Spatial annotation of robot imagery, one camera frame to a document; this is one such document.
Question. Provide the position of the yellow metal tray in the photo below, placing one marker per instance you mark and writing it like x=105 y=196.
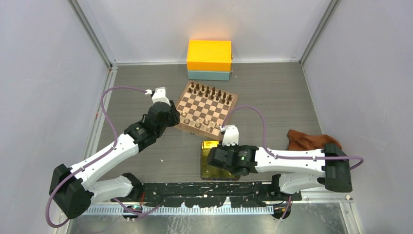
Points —
x=208 y=172

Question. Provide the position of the yellow plastic box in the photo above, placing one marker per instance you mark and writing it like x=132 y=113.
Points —
x=209 y=55

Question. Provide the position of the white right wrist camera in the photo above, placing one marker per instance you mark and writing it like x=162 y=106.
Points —
x=230 y=135

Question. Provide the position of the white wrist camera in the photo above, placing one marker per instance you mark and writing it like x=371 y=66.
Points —
x=158 y=95
x=230 y=135

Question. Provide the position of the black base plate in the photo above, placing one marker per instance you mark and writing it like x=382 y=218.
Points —
x=207 y=194

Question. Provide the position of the teal plastic box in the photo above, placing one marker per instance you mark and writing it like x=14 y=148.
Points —
x=208 y=75

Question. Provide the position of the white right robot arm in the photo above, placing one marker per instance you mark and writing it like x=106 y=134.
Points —
x=295 y=170

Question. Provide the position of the wooden chess board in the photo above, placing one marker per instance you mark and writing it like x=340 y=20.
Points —
x=203 y=109

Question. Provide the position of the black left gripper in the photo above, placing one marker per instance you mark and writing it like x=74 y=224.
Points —
x=175 y=114

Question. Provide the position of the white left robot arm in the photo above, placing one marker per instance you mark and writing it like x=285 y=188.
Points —
x=75 y=188

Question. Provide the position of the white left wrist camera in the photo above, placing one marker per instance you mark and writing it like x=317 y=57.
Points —
x=158 y=95

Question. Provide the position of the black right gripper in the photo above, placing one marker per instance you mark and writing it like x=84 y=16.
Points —
x=225 y=146

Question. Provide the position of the brown cloth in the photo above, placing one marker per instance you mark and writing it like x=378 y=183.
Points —
x=299 y=141

